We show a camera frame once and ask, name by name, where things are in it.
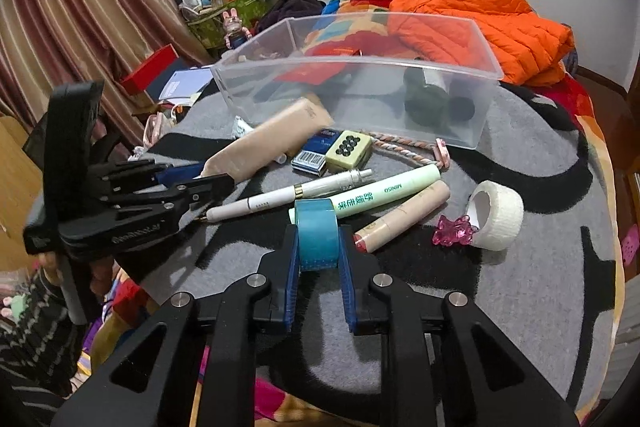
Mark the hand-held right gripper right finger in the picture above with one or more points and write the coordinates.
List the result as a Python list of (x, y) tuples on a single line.
[(347, 287)]

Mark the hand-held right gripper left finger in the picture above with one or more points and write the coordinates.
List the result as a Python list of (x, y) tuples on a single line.
[(291, 272)]

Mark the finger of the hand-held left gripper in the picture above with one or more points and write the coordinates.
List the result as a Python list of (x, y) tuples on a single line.
[(175, 174), (210, 187)]

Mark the blue tape roll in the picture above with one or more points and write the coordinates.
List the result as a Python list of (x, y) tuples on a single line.
[(317, 237)]

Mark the white pen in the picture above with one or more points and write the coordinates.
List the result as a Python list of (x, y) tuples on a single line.
[(280, 197)]

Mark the large beige tube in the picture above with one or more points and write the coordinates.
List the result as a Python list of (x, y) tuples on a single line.
[(270, 137)]

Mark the small blue box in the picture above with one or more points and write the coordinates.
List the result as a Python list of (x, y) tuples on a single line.
[(307, 159)]

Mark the light green tube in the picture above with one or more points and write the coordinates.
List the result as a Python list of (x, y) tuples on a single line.
[(390, 193)]

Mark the clear plastic box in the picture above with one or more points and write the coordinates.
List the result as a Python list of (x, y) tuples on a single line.
[(280, 82)]

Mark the person's left forearm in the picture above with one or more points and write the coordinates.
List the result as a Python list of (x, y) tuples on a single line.
[(35, 337)]

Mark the person's left hand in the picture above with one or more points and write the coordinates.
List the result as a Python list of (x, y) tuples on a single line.
[(49, 266)]

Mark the pink pouch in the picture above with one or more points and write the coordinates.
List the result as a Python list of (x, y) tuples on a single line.
[(152, 129)]

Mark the wooden desk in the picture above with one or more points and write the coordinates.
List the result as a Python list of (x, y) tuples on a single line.
[(15, 187)]

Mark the small white tube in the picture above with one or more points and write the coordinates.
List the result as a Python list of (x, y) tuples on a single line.
[(242, 127)]

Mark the blue folder with white paper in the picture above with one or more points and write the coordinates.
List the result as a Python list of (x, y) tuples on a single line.
[(185, 84)]

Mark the tan cylindrical tube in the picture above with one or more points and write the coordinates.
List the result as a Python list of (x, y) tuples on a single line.
[(405, 217)]

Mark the red box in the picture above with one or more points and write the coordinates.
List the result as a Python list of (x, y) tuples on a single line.
[(150, 69)]

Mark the pink crystal hair clip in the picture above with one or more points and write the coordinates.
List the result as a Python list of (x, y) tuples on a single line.
[(452, 232)]

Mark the pale green box black dots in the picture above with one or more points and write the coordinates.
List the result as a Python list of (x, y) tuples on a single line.
[(340, 159)]

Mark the green bag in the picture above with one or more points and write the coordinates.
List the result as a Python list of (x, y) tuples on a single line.
[(210, 29)]

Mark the red packet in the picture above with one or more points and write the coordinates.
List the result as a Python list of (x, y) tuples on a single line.
[(310, 72)]

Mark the pink rabbit toy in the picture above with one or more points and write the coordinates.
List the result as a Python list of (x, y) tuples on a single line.
[(234, 27)]

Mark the white bandage roll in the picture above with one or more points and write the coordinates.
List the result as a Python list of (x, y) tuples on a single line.
[(505, 217)]

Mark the dark green bottle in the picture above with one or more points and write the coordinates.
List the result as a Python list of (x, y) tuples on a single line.
[(425, 107)]

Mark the dark cloth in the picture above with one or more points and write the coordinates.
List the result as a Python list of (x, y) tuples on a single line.
[(295, 4)]

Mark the black pompom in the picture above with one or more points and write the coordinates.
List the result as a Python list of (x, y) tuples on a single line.
[(461, 109)]

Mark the orange down jacket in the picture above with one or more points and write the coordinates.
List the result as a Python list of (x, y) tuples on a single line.
[(475, 22)]

